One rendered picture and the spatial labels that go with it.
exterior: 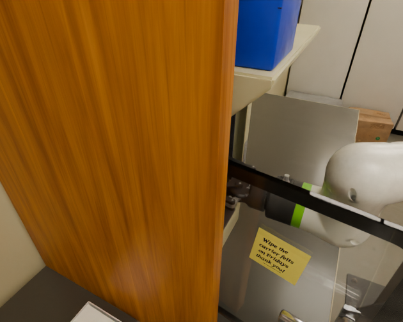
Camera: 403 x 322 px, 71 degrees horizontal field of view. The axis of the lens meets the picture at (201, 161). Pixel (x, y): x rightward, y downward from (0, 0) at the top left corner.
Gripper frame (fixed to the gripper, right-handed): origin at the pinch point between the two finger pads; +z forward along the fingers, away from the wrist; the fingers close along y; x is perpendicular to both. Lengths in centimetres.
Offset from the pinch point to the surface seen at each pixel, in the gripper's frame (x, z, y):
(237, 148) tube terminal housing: -0.1, -7.4, -13.6
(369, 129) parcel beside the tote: 101, -63, -256
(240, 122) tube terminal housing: -7.8, -7.6, -13.6
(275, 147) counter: 26, -9, -60
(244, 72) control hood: -31.4, -18.3, 17.6
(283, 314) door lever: -1.1, -29.2, 24.3
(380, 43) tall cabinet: 27, -49, -293
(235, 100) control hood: -28.2, -17.6, 18.1
